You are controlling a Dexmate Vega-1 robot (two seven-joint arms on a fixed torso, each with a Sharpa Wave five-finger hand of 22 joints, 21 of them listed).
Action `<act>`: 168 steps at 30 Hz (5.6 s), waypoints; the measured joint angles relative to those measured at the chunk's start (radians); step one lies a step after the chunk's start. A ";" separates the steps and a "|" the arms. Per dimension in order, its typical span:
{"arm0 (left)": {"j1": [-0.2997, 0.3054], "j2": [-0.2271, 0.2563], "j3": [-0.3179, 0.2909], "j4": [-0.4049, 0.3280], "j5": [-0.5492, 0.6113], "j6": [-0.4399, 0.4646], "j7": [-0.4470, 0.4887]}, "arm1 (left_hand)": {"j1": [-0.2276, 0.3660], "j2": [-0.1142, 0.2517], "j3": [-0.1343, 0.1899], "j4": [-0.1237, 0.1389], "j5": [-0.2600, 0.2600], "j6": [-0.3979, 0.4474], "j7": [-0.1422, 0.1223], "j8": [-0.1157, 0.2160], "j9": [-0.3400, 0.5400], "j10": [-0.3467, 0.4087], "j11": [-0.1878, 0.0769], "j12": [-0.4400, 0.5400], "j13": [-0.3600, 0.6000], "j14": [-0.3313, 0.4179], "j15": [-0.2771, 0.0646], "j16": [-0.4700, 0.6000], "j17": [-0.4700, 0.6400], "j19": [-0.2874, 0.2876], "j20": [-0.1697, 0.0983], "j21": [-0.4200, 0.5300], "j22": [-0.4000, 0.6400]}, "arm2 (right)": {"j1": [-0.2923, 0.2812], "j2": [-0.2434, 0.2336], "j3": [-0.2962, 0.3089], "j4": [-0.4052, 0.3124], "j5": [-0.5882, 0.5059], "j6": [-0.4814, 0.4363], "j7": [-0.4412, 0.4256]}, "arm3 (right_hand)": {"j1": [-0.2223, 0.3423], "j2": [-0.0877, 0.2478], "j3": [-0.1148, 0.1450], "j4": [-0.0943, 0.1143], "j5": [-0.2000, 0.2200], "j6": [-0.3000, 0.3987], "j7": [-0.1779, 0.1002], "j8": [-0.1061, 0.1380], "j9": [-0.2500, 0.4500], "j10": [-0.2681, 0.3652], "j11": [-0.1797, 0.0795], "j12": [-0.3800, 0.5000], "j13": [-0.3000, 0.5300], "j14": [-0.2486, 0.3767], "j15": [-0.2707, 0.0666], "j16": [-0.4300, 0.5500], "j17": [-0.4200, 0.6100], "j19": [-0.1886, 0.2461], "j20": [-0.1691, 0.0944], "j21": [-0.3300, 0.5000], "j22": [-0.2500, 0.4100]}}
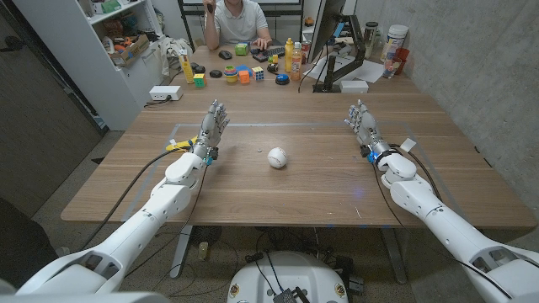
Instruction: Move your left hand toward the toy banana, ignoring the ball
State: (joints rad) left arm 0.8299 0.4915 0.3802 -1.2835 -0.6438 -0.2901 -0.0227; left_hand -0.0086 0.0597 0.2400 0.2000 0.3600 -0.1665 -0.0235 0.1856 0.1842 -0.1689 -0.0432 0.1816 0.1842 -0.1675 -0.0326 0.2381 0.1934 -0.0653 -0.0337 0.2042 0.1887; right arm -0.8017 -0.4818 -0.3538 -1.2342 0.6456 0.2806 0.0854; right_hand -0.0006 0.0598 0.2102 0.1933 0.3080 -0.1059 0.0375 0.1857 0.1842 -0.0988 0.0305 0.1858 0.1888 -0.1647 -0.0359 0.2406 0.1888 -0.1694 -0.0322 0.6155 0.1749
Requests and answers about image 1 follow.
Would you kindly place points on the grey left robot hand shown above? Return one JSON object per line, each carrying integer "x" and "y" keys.
{"x": 212, "y": 126}

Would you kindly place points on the yellow box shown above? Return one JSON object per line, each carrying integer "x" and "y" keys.
{"x": 185, "y": 67}

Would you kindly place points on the black computer mouse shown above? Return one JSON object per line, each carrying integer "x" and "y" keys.
{"x": 225, "y": 54}

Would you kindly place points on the white power strip box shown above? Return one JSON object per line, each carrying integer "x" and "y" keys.
{"x": 165, "y": 93}

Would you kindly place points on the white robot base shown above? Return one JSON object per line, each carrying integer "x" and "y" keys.
{"x": 288, "y": 280}

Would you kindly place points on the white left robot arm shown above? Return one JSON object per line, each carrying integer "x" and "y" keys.
{"x": 139, "y": 219}

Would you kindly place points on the red can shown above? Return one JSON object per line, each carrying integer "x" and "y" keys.
{"x": 305, "y": 50}

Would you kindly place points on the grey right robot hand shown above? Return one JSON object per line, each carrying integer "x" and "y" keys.
{"x": 365, "y": 124}

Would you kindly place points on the stacked coloured rings toy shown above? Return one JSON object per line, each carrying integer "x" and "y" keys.
{"x": 230, "y": 74}

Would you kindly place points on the blue foam shape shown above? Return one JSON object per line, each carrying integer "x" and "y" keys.
{"x": 244, "y": 68}

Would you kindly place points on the small rubik cube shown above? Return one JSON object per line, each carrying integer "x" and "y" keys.
{"x": 257, "y": 73}

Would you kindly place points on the red cup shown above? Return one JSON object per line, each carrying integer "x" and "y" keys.
{"x": 401, "y": 59}

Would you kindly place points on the green yellow cube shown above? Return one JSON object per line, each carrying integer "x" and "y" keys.
{"x": 199, "y": 80}

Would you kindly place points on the black computer monitor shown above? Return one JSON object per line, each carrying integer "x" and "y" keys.
{"x": 326, "y": 21}

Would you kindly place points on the black keyboard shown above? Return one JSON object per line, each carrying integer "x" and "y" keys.
{"x": 268, "y": 53}

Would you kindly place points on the orange drink bottle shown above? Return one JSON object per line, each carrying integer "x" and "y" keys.
{"x": 296, "y": 63}

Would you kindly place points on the white lidded canister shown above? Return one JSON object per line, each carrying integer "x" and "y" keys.
{"x": 394, "y": 42}

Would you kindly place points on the blue round button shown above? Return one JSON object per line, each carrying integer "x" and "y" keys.
{"x": 282, "y": 79}

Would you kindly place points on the orange cube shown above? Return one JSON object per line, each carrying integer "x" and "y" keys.
{"x": 243, "y": 76}

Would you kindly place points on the white flat box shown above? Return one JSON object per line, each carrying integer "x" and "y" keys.
{"x": 354, "y": 86}

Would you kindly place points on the white paper sheets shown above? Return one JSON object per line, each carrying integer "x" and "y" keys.
{"x": 358, "y": 69}

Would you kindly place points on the person in white shirt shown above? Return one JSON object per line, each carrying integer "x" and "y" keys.
{"x": 238, "y": 21}

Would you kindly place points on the white shelf cabinet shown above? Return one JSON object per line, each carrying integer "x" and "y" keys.
{"x": 97, "y": 54}

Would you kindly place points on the white baseball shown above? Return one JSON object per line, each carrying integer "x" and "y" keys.
{"x": 277, "y": 157}

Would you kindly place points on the black round puck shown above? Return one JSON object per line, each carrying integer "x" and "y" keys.
{"x": 215, "y": 73}

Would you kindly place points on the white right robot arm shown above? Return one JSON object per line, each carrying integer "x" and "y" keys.
{"x": 446, "y": 223}

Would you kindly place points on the cardboard box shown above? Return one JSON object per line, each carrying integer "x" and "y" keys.
{"x": 130, "y": 50}

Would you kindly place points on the yellow squeeze bottle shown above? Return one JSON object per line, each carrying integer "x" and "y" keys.
{"x": 289, "y": 54}

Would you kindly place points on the dark tumbler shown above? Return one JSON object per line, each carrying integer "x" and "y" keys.
{"x": 370, "y": 38}

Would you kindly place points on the clear glass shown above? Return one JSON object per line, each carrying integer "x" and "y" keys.
{"x": 389, "y": 67}

